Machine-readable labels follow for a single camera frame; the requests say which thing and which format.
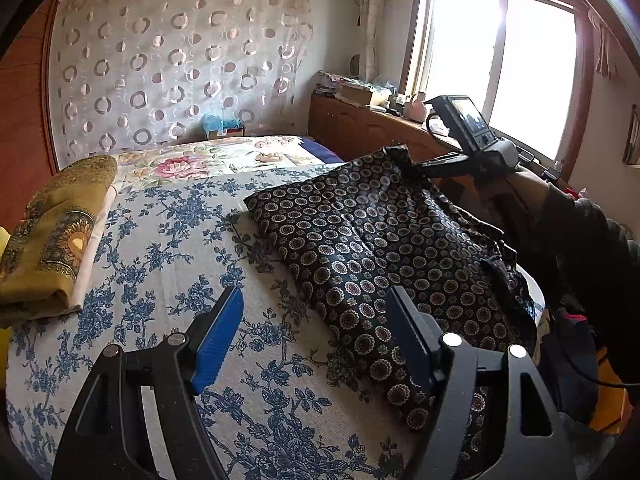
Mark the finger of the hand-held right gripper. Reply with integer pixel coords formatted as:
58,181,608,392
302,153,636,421
409,152,477,180

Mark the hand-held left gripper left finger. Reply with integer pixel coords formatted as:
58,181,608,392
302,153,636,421
52,285,245,480

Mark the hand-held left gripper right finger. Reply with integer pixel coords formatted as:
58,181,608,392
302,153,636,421
385,287,576,480

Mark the navy medallion print garment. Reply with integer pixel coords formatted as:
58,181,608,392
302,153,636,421
244,146,540,480

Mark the person's right forearm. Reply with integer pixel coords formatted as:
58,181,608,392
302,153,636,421
505,182,640,341

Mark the dark clothes pile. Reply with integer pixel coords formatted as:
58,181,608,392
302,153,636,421
537,307,603,423

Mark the person's right hand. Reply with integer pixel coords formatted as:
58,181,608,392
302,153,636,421
492,169,553,243

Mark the pink jug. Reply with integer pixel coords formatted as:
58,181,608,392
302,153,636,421
402,92,427,119

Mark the wooden low cabinet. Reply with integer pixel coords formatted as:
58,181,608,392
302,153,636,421
308,93,468,163

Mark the blue floral bedsheet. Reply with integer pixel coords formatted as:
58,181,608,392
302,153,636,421
4,162,547,480

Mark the beige window curtain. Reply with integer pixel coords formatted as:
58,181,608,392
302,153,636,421
350,0,418,88

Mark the pink floral pillow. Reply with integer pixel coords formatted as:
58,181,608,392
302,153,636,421
107,135,347,187

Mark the mustard patterned folded cloth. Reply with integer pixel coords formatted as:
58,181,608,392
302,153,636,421
0,155,119,329

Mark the blue tissue box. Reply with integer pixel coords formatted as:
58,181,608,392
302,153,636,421
201,112,247,142

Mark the white circle pattern curtain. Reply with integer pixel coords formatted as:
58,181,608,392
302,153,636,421
47,0,315,162

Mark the wooden wardrobe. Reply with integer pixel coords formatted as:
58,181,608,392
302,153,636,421
0,0,62,233

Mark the wall picture frame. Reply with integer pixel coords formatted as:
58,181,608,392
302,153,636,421
622,104,640,167

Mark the black cable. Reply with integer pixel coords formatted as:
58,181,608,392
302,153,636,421
562,347,640,390

